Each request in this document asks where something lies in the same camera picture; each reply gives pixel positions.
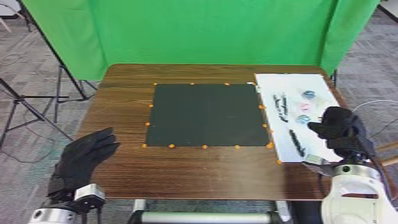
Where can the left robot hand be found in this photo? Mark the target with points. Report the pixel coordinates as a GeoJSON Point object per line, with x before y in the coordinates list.
{"type": "Point", "coordinates": [81, 160]}

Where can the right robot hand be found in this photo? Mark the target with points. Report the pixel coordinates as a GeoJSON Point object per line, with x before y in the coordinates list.
{"type": "Point", "coordinates": [344, 128]}

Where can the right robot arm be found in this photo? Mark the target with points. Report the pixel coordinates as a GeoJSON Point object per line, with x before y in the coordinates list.
{"type": "Point", "coordinates": [357, 196]}

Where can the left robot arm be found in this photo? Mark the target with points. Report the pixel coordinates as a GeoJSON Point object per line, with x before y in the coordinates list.
{"type": "Point", "coordinates": [72, 208]}

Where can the green sprig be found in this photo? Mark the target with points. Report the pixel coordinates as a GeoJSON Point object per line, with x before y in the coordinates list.
{"type": "Point", "coordinates": [280, 106]}

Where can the white sheet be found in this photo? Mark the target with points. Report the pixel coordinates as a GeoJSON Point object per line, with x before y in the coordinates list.
{"type": "Point", "coordinates": [287, 90]}

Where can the black tripod stand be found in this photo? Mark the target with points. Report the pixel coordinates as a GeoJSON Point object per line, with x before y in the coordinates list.
{"type": "Point", "coordinates": [24, 106]}

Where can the dark mat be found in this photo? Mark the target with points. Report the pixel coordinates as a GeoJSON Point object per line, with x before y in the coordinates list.
{"type": "Point", "coordinates": [207, 115]}

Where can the black backdrop stand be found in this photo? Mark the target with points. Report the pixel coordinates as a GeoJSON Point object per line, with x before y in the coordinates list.
{"type": "Point", "coordinates": [63, 76]}

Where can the pale grey bar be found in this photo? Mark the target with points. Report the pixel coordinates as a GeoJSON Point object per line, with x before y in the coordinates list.
{"type": "Point", "coordinates": [207, 216]}

